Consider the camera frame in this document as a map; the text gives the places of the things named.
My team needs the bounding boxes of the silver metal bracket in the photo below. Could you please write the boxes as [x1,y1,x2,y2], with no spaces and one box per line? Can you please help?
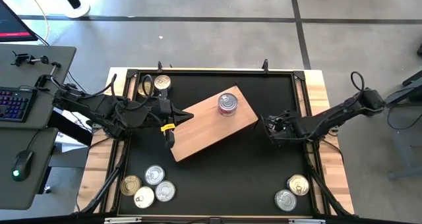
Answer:
[104,217,142,224]
[288,218,326,224]

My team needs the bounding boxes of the white stand base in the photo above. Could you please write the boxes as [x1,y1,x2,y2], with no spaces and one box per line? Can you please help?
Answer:
[0,0,91,20]

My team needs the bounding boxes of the dark monitor with red bar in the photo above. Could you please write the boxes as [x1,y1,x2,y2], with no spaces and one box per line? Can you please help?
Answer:
[0,0,39,43]

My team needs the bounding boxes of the blue label gold lid can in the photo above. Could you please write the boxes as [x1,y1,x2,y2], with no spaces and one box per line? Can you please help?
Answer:
[286,174,311,196]

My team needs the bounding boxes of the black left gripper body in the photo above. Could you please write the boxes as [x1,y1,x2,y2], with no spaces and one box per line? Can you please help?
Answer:
[148,97,175,126]

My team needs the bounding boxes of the green label gold lid can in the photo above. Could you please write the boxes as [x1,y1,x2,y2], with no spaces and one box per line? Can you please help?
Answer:
[119,175,142,197]

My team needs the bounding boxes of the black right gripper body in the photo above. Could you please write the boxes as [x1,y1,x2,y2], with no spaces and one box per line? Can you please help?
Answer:
[273,111,301,144]

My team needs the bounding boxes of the pale lid pull tab can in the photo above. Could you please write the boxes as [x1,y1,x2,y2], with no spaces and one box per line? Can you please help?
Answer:
[133,186,156,209]

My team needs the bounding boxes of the black backlit keyboard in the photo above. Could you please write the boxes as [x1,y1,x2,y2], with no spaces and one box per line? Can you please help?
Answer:
[0,86,38,123]

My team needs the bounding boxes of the black computer mouse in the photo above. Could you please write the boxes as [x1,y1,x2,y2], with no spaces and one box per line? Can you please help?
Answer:
[11,150,35,182]

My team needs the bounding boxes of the black cable with yellow tag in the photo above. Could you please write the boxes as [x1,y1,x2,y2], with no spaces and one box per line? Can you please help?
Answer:
[160,123,177,149]

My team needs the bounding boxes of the black desk clamp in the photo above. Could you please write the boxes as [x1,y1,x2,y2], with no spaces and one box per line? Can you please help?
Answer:
[10,50,63,69]
[34,63,63,89]

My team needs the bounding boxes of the silver lid seafood can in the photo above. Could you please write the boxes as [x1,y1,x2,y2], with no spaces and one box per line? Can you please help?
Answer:
[144,164,166,186]
[154,180,177,203]

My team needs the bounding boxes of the gray metal stand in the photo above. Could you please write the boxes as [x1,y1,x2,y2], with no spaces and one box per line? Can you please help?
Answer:
[365,69,422,182]

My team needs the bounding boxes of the wooden cutting board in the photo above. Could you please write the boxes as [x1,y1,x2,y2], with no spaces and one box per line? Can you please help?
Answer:
[157,84,260,163]

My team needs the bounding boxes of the black table mat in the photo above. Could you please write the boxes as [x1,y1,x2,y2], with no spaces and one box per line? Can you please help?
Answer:
[117,72,313,217]

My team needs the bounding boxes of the gray desk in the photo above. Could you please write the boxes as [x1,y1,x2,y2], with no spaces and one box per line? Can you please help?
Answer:
[0,43,77,130]
[0,127,59,211]

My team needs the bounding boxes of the black desk leg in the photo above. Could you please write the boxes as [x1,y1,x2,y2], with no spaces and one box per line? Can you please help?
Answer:
[47,109,94,148]

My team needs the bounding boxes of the blue label bronze lid can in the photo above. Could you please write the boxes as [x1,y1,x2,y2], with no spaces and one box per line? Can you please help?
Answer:
[153,74,172,91]

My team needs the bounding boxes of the green label silver lid can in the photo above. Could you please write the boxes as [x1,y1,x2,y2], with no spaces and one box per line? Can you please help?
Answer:
[274,188,297,213]

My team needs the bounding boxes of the gold lid seafood can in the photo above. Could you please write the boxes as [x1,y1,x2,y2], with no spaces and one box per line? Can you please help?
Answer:
[136,81,155,98]

